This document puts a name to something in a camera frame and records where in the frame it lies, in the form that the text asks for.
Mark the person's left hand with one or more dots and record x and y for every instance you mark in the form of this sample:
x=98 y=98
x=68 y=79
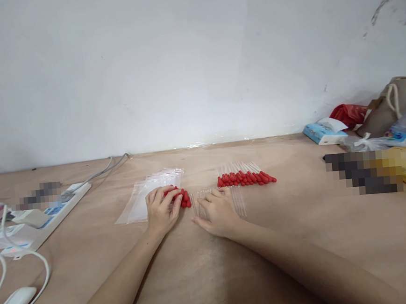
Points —
x=160 y=211

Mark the white plug adapter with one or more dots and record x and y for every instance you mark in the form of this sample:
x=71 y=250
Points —
x=30 y=219

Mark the row of bare glass tubes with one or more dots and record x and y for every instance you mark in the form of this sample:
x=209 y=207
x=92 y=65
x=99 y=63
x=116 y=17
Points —
x=196 y=205

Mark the person's right fingers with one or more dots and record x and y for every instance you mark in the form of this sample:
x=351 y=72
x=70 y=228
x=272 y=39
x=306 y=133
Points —
x=222 y=195

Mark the person's right thumb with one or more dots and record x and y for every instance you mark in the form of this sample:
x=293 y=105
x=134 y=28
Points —
x=201 y=223

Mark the clear plastic bag with packets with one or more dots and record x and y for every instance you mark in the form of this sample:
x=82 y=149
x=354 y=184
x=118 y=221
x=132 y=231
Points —
x=401 y=131

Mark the row of red-capped glass droppers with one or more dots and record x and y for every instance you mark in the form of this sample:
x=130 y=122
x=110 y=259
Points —
x=247 y=178

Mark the person's left fingers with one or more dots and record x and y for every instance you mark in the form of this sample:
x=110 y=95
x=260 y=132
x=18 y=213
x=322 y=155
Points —
x=154 y=194

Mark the pile of red rubber bulbs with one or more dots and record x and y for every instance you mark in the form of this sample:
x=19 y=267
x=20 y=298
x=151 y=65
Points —
x=185 y=199

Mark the person's right hand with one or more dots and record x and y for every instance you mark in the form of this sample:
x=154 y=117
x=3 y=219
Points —
x=220 y=215

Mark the person's left thumb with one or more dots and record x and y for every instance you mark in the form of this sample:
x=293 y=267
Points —
x=179 y=206

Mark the person's left index finger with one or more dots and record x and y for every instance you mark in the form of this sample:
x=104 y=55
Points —
x=171 y=192

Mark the person's right index finger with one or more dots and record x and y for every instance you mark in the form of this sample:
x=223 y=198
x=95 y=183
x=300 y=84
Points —
x=204 y=202

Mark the stack of clear zip bags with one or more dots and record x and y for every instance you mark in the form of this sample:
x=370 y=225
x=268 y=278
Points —
x=136 y=203

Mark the white power strip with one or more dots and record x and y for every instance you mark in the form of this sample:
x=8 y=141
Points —
x=58 y=209

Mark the blue tissue box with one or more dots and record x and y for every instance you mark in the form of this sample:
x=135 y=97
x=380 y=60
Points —
x=323 y=133

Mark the red plastic bag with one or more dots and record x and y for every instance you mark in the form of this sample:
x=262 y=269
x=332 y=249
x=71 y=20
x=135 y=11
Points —
x=349 y=114

